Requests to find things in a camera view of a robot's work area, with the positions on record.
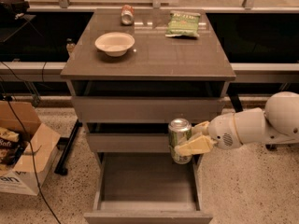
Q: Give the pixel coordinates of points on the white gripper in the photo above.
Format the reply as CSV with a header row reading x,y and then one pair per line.
x,y
222,131

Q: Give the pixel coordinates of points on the green drink can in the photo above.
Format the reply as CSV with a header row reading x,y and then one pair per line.
x,y
179,130

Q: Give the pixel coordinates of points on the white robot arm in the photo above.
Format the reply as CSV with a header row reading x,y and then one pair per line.
x,y
276,124

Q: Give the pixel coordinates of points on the grey bottom drawer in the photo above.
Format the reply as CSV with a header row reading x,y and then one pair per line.
x,y
147,188

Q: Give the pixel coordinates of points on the grey drawer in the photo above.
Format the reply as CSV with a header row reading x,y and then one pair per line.
x,y
146,101
128,137
147,188

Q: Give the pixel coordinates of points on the grey drawer cabinet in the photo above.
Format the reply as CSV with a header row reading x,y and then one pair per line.
x,y
153,57

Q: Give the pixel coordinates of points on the grey middle drawer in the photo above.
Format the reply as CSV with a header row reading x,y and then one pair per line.
x,y
128,137

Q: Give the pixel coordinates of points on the grey top drawer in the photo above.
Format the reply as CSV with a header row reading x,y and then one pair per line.
x,y
146,101

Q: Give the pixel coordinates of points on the black office chair base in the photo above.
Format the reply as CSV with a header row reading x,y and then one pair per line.
x,y
271,147

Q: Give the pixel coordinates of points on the green chip bag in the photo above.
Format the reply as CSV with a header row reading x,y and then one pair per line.
x,y
183,23

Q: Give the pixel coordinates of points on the white paper bowl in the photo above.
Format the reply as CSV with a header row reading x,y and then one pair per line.
x,y
114,44

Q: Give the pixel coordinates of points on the black table leg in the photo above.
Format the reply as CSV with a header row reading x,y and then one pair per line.
x,y
65,144

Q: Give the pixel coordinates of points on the cardboard box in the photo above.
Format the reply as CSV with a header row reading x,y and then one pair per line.
x,y
40,148

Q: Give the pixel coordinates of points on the small bottle behind cabinet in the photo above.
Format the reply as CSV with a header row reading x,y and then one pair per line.
x,y
70,45

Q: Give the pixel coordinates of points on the snack bags in box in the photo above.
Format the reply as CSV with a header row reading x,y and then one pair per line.
x,y
9,144

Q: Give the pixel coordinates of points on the black bag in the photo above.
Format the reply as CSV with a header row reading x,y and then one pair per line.
x,y
11,10

